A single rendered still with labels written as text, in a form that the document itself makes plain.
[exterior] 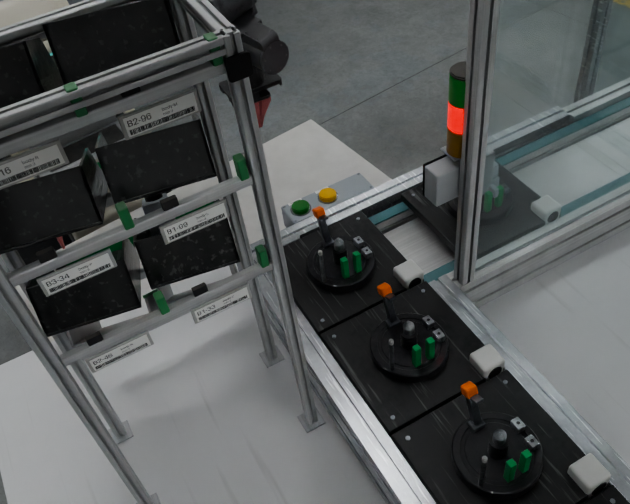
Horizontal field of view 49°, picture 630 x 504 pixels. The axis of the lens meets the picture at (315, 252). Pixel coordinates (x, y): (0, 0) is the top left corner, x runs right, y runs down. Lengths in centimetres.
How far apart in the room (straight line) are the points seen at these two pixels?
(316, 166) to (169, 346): 63
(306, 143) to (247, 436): 88
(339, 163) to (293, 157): 13
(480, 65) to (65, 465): 101
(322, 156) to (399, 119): 159
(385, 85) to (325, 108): 35
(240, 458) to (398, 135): 226
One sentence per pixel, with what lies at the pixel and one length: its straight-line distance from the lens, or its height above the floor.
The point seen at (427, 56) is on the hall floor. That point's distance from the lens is 388.
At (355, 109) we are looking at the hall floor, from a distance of 351.
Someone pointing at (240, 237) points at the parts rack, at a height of 122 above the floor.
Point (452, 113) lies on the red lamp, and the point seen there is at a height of 135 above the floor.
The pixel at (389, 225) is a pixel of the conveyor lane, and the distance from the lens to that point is 156.
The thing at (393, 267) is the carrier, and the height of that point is 97.
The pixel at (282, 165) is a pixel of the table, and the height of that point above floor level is 86.
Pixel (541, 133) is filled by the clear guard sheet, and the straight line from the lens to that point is 127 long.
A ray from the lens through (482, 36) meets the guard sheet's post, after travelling 104.
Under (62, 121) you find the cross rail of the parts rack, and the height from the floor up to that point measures 163.
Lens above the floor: 201
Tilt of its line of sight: 46 degrees down
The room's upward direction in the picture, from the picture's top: 9 degrees counter-clockwise
